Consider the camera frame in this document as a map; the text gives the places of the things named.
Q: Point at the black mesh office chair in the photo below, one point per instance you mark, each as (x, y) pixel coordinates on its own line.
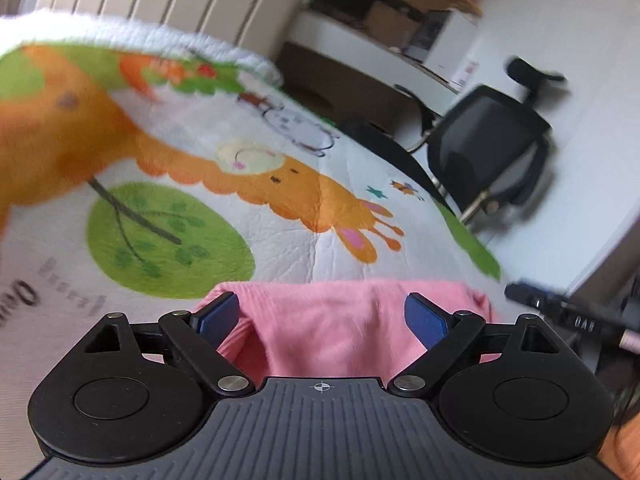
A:
(480, 140)

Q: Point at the white computer case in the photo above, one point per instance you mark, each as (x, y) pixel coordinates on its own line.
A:
(445, 45)

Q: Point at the animal printed play mat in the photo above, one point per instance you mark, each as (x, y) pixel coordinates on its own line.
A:
(280, 230)

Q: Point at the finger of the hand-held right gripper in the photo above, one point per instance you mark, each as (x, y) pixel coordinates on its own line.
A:
(530, 295)

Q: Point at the pink ribbed sweater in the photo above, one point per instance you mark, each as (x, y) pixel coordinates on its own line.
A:
(325, 330)

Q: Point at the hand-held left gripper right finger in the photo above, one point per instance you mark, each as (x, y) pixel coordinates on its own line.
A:
(425, 320)

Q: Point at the white desk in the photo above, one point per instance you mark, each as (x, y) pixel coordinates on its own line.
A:
(350, 40)

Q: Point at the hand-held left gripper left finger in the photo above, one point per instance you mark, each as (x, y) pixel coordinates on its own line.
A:
(217, 317)

